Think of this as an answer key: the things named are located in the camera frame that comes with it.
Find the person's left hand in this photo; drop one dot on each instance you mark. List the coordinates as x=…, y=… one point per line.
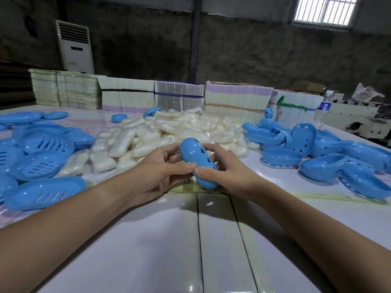
x=152, y=176

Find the person's right hand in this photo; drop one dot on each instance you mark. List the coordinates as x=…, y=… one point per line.
x=238, y=180

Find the clear plastic bag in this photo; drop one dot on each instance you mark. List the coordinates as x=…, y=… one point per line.
x=189, y=189

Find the pile of white soaps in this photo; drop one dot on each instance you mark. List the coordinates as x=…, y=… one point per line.
x=159, y=128

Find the blue oval plastic lid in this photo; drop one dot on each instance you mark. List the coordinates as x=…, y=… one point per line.
x=151, y=112
x=118, y=118
x=268, y=113

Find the pile of blue plastic lids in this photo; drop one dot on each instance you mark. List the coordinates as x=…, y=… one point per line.
x=320, y=155

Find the pile of blue slotted lids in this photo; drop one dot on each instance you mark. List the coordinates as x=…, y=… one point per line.
x=42, y=161

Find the person's right forearm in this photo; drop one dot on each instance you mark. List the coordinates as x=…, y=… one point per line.
x=330, y=238

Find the person's left forearm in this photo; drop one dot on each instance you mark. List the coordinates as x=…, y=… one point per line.
x=61, y=241

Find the row of stacked flat cartons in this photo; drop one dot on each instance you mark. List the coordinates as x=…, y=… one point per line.
x=126, y=100

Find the white carton stack, pink stripe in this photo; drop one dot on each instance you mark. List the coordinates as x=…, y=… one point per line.
x=238, y=99

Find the silver sheet bundle, blue band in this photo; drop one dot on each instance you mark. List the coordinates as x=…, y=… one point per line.
x=178, y=97

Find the white sheet stack, green mark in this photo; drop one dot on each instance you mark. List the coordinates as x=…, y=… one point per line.
x=297, y=111

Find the clear water bottle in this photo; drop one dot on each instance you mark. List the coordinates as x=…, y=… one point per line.
x=324, y=107

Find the brown cardboard box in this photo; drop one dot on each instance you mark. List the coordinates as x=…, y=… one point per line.
x=310, y=87

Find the stack of greenish paper sheets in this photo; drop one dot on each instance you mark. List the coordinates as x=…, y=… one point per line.
x=67, y=89

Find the white workshop machine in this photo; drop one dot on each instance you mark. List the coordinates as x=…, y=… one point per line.
x=357, y=118

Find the dark metal pillar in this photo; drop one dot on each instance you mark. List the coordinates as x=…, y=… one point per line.
x=195, y=39

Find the white standing air conditioner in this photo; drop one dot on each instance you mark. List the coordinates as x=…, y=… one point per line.
x=74, y=48

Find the white plastic bag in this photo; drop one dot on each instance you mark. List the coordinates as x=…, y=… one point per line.
x=366, y=93

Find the barred window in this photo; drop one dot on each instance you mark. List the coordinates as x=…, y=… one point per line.
x=325, y=10

